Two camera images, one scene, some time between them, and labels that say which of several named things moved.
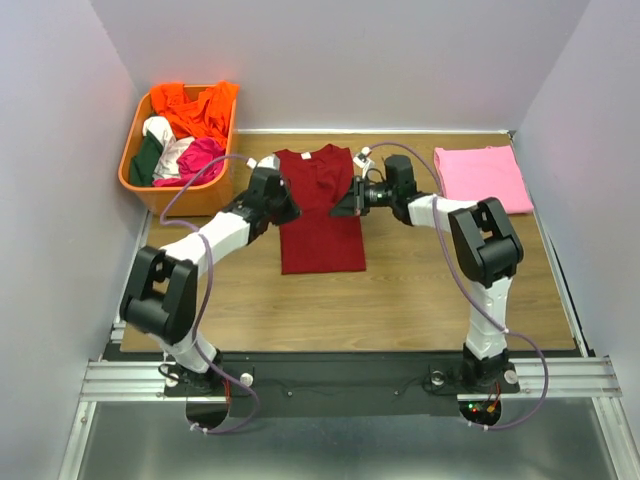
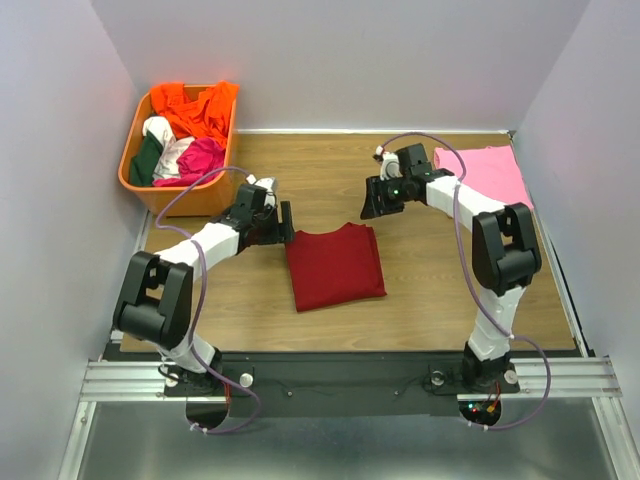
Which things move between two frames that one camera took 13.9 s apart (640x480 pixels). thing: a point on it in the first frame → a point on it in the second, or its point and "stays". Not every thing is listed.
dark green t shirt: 143,166 stays
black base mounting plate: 343,384 stays
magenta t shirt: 199,153 stays
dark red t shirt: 317,241 → 335,267
